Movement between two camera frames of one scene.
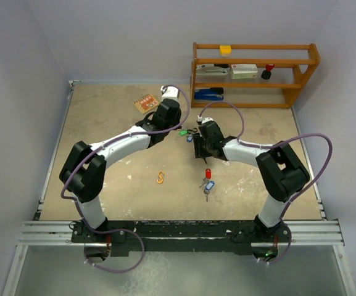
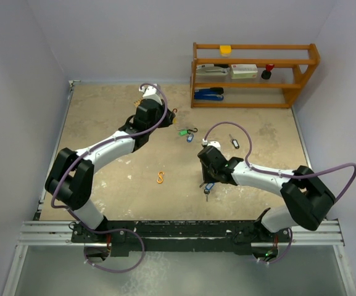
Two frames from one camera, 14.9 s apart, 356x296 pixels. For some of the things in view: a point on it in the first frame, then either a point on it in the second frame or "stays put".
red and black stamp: [266, 74] stays put
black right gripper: [198, 139] → [206, 178]
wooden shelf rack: [263, 76] stays put
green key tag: [182, 132] stays put
